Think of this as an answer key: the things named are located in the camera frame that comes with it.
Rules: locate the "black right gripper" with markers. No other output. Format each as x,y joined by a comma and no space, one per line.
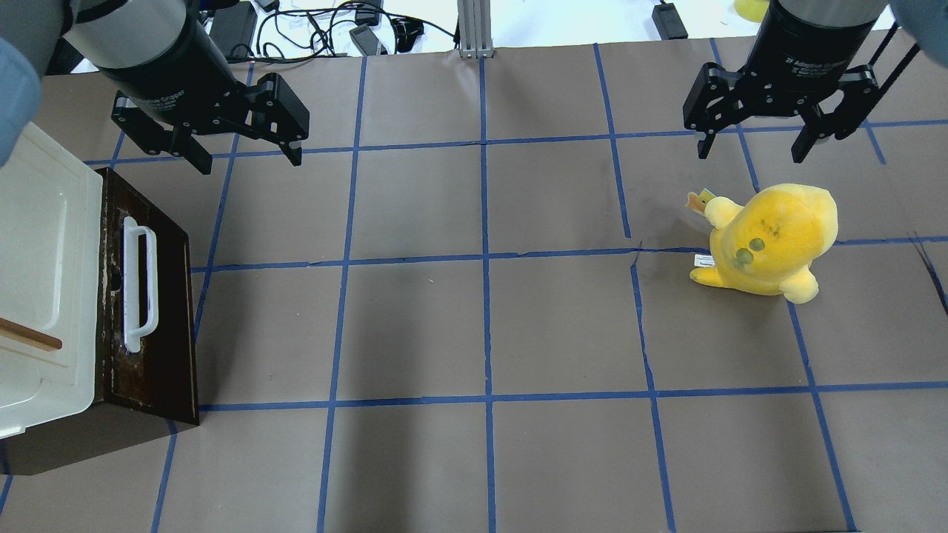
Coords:
806,46

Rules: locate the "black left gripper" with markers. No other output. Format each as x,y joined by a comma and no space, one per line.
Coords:
172,72

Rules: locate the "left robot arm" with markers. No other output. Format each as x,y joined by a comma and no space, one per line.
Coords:
117,34

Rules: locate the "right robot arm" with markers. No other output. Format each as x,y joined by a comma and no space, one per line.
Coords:
801,65

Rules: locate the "dark wooden drawer cabinet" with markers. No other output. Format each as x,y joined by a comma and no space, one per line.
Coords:
146,359

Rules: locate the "black power adapter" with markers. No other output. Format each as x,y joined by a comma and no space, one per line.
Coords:
232,28

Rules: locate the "black power brick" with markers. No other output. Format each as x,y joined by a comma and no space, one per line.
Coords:
667,22

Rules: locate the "yellow plush dinosaur toy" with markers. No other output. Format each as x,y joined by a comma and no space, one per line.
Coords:
767,246

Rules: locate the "cream plastic storage box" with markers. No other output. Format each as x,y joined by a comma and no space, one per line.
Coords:
51,209

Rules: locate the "aluminium frame post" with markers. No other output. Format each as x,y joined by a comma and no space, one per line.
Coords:
474,27

